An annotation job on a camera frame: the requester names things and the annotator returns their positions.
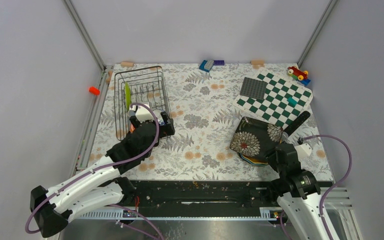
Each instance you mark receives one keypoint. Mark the black square plate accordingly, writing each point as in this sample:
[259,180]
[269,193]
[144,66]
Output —
[255,138]

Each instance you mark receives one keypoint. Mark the grey lego baseplate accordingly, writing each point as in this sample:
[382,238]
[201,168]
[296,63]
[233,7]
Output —
[253,88]

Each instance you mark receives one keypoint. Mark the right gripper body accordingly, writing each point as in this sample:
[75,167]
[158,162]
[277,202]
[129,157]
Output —
[272,159]

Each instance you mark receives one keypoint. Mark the tan wooden block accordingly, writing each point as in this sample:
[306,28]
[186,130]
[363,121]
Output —
[257,62]
[127,64]

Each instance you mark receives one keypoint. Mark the black wire dish rack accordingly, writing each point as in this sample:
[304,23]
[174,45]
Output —
[147,86]

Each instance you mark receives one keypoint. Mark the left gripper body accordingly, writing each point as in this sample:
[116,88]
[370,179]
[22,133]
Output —
[167,129]

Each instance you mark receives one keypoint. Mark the blue white patterned bowl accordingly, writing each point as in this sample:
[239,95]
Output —
[161,120]

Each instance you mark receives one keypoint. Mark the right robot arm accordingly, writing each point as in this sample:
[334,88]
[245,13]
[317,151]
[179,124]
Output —
[299,195]

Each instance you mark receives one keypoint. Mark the colourful toy car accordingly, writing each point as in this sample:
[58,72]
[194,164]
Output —
[297,74]

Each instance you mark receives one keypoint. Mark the blue grey lego brick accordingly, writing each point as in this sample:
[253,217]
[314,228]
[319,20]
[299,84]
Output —
[206,65]

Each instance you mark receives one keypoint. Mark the yellow dotted plate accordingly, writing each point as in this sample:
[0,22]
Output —
[253,162]

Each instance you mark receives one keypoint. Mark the green white checkerboard mat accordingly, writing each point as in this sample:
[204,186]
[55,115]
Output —
[274,108]

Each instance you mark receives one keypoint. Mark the purple lego brick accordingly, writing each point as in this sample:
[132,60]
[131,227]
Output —
[218,62]

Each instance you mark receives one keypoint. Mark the green utensil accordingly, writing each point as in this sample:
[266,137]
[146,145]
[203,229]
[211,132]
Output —
[127,94]

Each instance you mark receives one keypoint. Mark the blue dotted plate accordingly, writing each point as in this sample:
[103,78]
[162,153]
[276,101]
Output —
[239,154]

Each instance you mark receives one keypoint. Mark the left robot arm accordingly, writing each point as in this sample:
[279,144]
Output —
[101,184]

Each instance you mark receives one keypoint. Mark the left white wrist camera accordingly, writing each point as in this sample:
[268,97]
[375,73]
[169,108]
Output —
[142,114]

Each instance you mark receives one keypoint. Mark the orange red wall button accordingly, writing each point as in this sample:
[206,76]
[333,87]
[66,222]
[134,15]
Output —
[94,91]

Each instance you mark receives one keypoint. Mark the floral table mat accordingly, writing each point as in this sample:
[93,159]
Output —
[205,119]

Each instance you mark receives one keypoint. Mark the teal small block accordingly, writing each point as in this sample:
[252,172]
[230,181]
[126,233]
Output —
[292,102]

